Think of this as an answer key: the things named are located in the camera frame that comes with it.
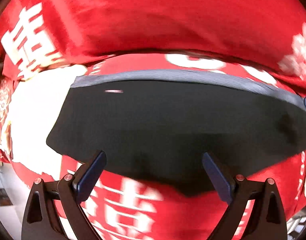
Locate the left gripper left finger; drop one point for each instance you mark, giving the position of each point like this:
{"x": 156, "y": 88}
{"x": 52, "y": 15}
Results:
{"x": 41, "y": 219}

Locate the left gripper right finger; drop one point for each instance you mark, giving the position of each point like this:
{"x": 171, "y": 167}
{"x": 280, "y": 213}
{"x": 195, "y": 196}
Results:
{"x": 267, "y": 219}

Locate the black pants grey patterned stripe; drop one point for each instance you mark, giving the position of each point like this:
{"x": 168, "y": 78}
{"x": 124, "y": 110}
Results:
{"x": 156, "y": 124}

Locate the red patterned pillowcase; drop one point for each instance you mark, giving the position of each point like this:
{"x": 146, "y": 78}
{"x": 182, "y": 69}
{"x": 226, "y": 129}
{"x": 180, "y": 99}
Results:
{"x": 6, "y": 90}

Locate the white pillow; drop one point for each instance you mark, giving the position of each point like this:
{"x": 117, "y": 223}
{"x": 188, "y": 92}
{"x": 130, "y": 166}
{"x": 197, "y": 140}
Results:
{"x": 34, "y": 108}

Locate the red folded quilt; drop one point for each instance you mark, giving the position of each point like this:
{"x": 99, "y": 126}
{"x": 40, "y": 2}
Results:
{"x": 268, "y": 34}

